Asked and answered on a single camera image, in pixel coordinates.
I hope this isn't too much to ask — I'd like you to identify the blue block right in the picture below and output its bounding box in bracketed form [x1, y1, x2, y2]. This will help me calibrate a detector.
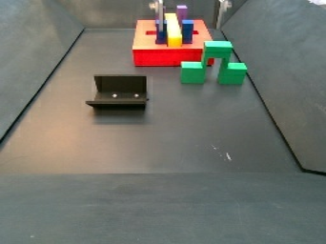
[182, 19, 194, 44]

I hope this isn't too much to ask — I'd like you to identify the red board with slots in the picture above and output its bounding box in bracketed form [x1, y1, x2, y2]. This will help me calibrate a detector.
[133, 20, 212, 67]

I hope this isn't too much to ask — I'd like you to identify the black angle bracket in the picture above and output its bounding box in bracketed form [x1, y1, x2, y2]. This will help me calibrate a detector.
[86, 74, 149, 108]

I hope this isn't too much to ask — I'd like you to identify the yellow long block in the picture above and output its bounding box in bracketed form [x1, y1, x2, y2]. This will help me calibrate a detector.
[165, 13, 182, 48]

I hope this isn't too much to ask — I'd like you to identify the purple block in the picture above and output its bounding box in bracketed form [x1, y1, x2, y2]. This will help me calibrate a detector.
[177, 5, 188, 24]

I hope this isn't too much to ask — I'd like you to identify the blue block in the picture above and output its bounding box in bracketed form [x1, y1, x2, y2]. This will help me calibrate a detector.
[155, 20, 167, 44]
[182, 19, 194, 44]

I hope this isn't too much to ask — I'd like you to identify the blue block left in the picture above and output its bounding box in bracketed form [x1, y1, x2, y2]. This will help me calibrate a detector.
[155, 20, 167, 44]

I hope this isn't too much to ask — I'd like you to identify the green arch-shaped block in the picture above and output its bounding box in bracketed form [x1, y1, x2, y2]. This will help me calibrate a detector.
[181, 41, 248, 85]

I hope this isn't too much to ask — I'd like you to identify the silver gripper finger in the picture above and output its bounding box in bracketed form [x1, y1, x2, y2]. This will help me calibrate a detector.
[150, 0, 165, 21]
[217, 0, 232, 29]

